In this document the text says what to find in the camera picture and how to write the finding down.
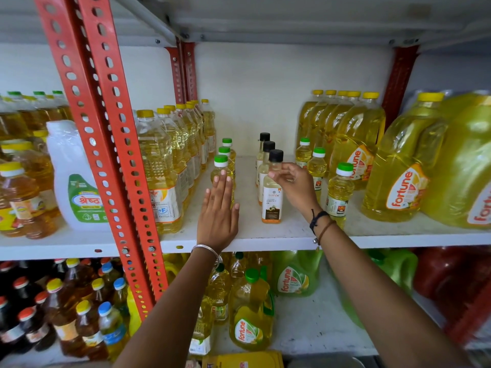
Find yellow carton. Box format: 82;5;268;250
201;350;285;368

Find person's left forearm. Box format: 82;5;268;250
113;245;231;368

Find red slotted steel upright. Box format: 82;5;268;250
34;0;155;321
165;38;186;105
76;0;170;301
381;45;419;129
181;41;198;102

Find white-labelled oil bottle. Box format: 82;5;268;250
189;295;214;357

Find white metal shelf board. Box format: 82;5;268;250
0;225;120;262
160;155;491;253
209;260;491;358

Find green oil jug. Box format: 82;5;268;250
337;248;419;329
272;250;323;298

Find black-capped clear oil bottle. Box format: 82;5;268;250
255;132;271;187
262;149;285;224
257;141;276;206

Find yellow-capped amber oil bottle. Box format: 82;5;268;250
63;258;91;300
90;277;113;308
74;300;110;361
44;278;87;358

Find row of tall yellow-capped bottles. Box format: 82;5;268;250
135;98;217;235

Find group of red-capped dark bottles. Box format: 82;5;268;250
0;257;116;355

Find blue-capped oil bottle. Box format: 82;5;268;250
100;262;122;289
97;301;130;361
112;277;131;319

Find group of amber oil bottles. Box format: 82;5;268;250
0;128;65;239

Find green-capped oil jug with handle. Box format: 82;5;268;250
229;268;276;352

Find medium green-capped oil bottle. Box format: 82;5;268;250
230;251;247;279
206;263;232;325

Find grey metal shelf board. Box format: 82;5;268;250
0;0;491;53

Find huge yellow oil jug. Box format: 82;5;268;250
420;90;491;230

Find black thread bracelet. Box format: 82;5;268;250
309;209;330;235

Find large yellow-capped oil jug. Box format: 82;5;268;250
361;92;449;223

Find person's right hand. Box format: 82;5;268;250
268;163;321;223

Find red oil containers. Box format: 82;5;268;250
413;246;491;346

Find white jug with green label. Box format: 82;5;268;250
46;120;110;231

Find person's left hand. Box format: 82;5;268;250
197;170;240;253

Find row of green-capped pale bottles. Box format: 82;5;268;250
0;90;74;139

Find small green-capped oil bottle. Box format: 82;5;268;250
218;146;236;177
221;138;237;161
325;162;356;230
306;147;328;204
210;155;236;205
295;138;312;170

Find brown thread bracelet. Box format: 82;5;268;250
313;220;337;246

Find silver bangle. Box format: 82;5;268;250
191;244;223;269

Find person's right forearm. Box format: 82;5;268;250
309;211;474;368

